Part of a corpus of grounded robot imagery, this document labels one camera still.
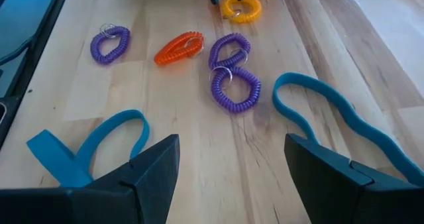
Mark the orange coil wristband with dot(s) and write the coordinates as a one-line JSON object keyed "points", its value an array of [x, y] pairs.
{"points": [[172, 51]]}

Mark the black rig frame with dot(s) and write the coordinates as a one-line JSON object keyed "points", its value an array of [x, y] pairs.
{"points": [[11, 104]]}

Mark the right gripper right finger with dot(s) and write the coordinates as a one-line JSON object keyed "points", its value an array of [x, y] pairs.
{"points": [[331, 184]]}

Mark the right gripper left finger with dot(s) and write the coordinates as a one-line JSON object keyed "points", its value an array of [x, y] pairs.
{"points": [[139, 184]]}

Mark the purple coil wristband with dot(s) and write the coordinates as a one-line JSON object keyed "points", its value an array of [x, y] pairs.
{"points": [[94, 50], [228, 38], [235, 106]]}

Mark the yellow coil wristband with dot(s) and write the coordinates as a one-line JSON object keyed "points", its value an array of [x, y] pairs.
{"points": [[243, 18]]}

